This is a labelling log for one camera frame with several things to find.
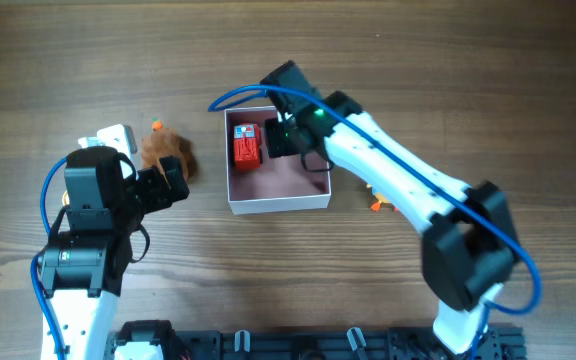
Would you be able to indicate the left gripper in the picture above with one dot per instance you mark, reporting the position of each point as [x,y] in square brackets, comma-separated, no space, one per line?
[161,195]

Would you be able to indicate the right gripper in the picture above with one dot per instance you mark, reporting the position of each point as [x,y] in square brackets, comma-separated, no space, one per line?
[275,147]

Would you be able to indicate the brown plush toy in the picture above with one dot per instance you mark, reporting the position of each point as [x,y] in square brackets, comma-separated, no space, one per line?
[163,142]

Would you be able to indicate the red toy truck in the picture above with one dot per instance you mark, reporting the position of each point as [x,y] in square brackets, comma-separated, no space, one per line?
[247,154]

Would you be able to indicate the yellow plastic wheel toy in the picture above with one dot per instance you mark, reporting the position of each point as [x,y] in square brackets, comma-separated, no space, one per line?
[65,199]

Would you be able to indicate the yellow duck toy blue hat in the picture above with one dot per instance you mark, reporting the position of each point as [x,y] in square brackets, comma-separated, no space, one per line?
[379,200]

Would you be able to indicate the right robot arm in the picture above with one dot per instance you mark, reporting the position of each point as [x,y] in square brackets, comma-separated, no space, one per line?
[468,240]

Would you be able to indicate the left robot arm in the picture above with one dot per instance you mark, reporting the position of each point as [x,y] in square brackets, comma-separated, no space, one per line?
[77,277]

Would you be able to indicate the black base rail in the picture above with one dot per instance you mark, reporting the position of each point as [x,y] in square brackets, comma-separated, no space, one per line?
[155,339]

